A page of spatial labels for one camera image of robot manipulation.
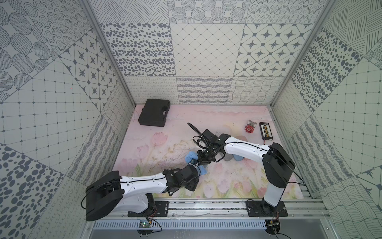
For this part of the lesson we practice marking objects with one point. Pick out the left controller board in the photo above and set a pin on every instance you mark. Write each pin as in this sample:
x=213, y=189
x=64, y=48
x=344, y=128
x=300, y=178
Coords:
x=144, y=228

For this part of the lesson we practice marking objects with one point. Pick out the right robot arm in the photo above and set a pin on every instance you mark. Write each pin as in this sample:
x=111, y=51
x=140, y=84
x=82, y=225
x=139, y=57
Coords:
x=277, y=164

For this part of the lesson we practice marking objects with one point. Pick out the black plastic tool case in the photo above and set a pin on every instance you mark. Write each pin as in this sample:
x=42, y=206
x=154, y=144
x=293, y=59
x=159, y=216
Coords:
x=154, y=112

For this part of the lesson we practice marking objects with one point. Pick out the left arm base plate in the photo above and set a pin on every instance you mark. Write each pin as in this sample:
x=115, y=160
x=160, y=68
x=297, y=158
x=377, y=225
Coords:
x=158, y=209

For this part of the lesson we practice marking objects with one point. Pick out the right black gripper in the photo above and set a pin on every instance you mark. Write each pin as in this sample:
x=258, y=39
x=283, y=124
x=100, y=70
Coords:
x=202, y=161

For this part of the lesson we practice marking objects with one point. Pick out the pink eyeglass case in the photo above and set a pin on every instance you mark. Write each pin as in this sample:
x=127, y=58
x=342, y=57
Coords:
x=241, y=137

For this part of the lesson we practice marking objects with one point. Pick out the controller board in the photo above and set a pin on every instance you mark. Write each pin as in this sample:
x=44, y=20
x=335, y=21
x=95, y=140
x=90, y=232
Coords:
x=144, y=228
x=272, y=227

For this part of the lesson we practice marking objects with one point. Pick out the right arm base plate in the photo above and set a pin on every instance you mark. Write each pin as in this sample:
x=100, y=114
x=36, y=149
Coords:
x=263, y=209

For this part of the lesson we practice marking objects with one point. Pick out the blue eyeglass case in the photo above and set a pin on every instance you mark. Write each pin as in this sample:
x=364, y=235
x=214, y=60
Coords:
x=237, y=157

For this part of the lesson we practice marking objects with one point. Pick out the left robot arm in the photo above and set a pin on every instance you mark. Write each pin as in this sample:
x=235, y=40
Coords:
x=114, y=192

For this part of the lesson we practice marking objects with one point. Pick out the black box with figures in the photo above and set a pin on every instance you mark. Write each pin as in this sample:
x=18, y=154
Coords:
x=266, y=132

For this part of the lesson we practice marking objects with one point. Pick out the white vent grille strip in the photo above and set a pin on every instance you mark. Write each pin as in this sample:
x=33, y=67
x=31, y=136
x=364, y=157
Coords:
x=199, y=224

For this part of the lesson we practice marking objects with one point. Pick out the right controller board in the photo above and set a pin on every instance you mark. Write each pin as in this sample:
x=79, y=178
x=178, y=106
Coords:
x=272, y=227

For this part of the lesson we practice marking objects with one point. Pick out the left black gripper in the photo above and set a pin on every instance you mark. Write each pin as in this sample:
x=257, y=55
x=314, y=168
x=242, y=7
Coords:
x=194, y=172

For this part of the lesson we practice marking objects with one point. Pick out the aluminium rail frame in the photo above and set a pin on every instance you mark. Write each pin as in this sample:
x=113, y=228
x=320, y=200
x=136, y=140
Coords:
x=235, y=208

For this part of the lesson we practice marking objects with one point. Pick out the blue microfiber cloth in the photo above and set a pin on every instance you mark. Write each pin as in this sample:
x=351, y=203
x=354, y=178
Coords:
x=194, y=156

